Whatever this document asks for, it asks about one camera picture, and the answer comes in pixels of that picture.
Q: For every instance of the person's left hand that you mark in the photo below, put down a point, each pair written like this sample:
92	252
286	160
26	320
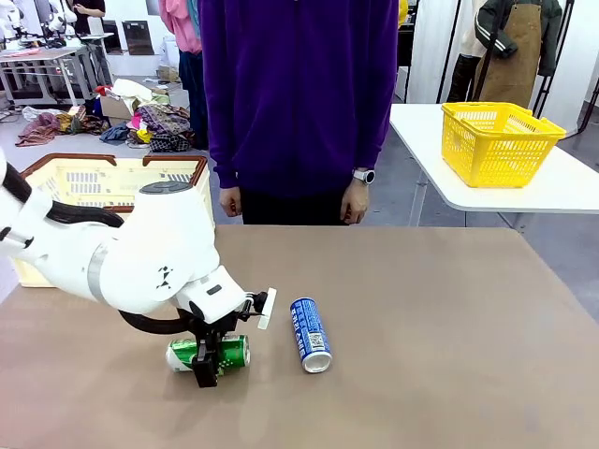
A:
355	201

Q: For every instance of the green drink can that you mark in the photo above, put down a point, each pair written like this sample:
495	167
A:
234	351

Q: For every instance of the person in pink hoodie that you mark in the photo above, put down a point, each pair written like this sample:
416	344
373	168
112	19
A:
182	28

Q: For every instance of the white wristwatch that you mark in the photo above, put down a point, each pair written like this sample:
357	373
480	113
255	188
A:
364	176

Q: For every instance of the pile of colourful clothes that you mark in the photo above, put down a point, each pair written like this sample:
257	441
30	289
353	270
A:
159	126

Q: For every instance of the mannequin with brown apron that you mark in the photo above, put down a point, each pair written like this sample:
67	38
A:
515	56

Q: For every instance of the white bag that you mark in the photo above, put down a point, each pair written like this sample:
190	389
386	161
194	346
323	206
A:
170	51

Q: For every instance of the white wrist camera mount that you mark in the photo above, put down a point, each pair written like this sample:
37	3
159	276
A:
267	306

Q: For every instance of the person in purple hoodie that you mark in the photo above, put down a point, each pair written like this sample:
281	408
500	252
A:
299	93

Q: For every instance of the person's left forearm purple sleeve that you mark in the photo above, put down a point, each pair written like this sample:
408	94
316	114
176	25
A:
374	135

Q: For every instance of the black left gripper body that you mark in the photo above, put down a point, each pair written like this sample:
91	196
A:
210	332

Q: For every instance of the blue Pocari Sweat can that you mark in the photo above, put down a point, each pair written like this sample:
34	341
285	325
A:
309	332

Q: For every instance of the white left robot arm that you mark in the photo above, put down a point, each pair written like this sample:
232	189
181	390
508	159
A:
154	243

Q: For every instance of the yellow plastic shopping basket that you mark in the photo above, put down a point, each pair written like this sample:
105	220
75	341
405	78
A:
496	154

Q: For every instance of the white hanging garment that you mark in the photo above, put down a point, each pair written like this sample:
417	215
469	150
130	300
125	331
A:
430	47

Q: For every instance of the person in black clothes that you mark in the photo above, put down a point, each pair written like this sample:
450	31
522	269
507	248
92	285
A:
89	11

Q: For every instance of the person's right forearm purple sleeve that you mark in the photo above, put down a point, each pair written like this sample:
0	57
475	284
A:
222	145

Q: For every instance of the black framed panel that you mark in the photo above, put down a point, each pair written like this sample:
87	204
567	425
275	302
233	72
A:
139	38
111	37

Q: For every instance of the grey work desk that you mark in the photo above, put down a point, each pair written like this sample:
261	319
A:
37	56

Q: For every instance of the black stand pole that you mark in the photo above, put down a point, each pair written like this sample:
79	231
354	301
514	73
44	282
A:
554	56
448	51

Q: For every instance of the person's right hand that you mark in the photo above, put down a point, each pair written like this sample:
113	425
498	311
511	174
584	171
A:
231	201

